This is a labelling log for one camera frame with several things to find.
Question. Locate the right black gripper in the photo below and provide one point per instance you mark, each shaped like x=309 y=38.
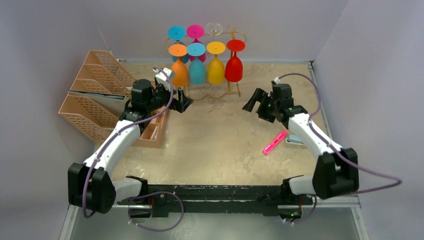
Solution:
x=262 y=106

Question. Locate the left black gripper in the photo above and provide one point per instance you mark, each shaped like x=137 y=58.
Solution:
x=181 y=103

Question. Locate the red wine glass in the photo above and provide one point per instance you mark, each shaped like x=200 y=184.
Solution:
x=234 y=66

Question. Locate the yellow wine glass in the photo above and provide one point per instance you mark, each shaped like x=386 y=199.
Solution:
x=215 y=69

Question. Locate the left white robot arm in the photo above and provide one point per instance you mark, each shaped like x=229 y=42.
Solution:
x=89 y=183

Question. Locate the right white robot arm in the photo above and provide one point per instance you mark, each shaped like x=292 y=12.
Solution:
x=332 y=176

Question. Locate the orange wine glass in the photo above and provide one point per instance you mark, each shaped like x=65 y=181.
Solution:
x=181 y=75

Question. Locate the front blue wine glass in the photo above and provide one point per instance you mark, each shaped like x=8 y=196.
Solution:
x=196 y=70

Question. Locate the blue wine glass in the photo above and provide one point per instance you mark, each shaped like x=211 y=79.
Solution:
x=196 y=70
x=177 y=33

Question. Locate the back blue wine glass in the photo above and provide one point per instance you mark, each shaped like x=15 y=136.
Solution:
x=177 y=33

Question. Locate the magenta wine glass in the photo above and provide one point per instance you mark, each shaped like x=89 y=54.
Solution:
x=195 y=32

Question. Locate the clear wine glass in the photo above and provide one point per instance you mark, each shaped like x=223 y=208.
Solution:
x=213 y=29

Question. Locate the pink highlighter marker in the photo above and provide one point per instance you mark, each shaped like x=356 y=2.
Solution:
x=281 y=136

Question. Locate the light blue stapler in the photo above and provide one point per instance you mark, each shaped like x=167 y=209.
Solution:
x=294 y=140

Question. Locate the grey folder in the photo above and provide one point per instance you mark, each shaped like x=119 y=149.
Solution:
x=114 y=103

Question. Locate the peach plastic file organizer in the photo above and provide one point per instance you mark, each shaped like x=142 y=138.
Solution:
x=100 y=72

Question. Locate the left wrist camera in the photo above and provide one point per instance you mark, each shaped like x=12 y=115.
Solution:
x=161 y=77

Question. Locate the gold wire glass rack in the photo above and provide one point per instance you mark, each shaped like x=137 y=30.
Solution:
x=208 y=90

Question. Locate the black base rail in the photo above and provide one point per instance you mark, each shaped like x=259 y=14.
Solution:
x=267 y=200

